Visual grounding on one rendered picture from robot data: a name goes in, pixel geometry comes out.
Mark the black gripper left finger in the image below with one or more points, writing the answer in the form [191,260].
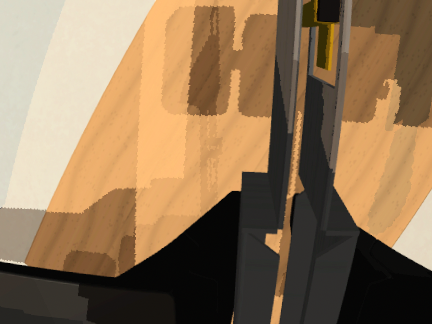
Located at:
[192,280]

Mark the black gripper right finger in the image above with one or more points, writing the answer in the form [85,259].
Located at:
[385,287]

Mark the wooden board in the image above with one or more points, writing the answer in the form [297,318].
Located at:
[190,107]

